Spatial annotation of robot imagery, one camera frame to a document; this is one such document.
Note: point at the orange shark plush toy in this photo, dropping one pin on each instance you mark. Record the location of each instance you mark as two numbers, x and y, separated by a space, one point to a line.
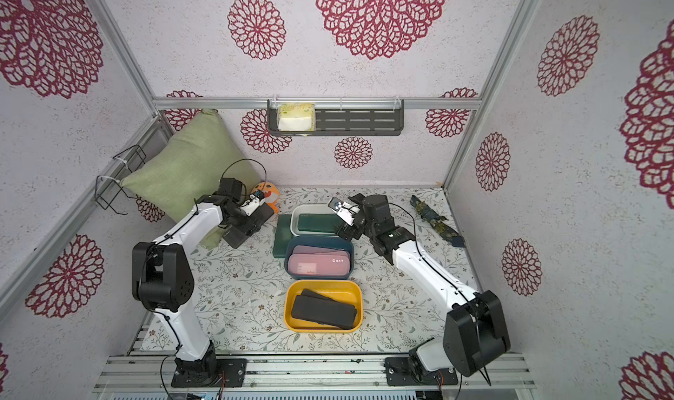
271 194

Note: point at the pink pencil case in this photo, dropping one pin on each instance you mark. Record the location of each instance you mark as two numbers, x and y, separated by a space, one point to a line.
306 249
328 264

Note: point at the yellow white sponge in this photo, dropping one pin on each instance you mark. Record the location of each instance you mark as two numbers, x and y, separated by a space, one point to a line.
296 117

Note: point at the white storage box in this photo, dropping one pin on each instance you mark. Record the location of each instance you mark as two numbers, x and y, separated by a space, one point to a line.
308 209

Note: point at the yellow storage box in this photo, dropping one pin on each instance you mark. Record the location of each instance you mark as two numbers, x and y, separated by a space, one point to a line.
342 291

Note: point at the folded dark floral umbrella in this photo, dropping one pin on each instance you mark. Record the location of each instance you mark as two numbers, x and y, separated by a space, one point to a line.
438 222

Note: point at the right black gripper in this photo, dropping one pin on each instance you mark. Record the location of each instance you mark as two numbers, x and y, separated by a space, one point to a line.
347 229

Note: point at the black wire wall rack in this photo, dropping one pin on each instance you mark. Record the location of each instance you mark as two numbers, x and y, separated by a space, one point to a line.
108 188

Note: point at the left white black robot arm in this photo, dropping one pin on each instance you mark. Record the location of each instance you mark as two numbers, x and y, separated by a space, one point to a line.
162 280

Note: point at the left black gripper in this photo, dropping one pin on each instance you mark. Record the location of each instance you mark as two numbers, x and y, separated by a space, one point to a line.
253 230

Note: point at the black pencil case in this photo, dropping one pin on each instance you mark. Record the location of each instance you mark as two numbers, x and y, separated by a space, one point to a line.
322 311
313 294
235 237

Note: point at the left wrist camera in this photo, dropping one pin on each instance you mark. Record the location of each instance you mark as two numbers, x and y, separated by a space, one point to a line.
256 200

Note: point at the green square pillow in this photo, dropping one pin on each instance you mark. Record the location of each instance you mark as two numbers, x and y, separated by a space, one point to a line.
191 166

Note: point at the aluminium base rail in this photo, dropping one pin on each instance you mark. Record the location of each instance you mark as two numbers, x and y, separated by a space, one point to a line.
299 372

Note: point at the teal storage box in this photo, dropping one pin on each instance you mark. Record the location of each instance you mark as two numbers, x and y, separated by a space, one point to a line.
320 241

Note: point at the dark wall shelf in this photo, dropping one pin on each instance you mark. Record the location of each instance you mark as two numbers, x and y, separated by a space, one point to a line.
343 122

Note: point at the green pencil case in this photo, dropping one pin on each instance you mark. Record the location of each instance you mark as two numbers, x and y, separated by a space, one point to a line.
318 223
283 236

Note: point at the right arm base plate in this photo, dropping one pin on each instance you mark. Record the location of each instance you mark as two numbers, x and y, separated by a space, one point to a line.
407 371

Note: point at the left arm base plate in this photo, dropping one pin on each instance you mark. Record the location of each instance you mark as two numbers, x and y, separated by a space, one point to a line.
229 373

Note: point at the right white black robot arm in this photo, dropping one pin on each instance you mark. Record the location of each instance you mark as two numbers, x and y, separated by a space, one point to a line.
475 332

